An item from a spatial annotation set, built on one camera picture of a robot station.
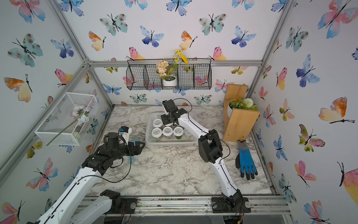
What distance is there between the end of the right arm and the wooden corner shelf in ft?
1.01

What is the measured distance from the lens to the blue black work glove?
86 centimetres

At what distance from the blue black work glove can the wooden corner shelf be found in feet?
0.16

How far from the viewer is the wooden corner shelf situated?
82cm

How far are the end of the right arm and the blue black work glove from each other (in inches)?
19.0
